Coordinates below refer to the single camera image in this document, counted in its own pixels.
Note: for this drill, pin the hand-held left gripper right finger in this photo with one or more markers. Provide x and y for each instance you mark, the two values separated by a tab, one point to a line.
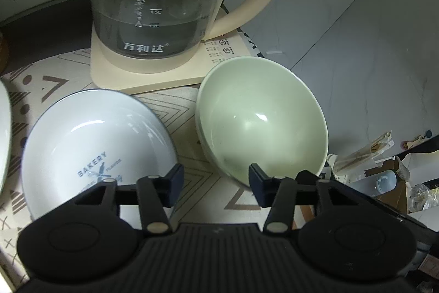
256	184

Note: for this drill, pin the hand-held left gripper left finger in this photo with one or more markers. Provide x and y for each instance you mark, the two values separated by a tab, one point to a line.
176	184

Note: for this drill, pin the pale green bowl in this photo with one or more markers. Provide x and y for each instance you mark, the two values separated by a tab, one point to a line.
260	100

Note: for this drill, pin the white printed bowl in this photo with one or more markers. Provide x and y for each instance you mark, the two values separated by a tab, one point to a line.
103	128

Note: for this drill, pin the patterned cloth mat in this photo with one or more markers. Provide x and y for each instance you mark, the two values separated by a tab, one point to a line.
178	121

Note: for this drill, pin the beige kettle base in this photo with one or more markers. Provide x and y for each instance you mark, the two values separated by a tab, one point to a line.
113	73

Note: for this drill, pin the pale blue bottle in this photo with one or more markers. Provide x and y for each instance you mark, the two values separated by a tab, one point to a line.
384	181

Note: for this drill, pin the cardboard box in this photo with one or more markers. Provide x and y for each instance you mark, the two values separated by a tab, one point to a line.
394	197

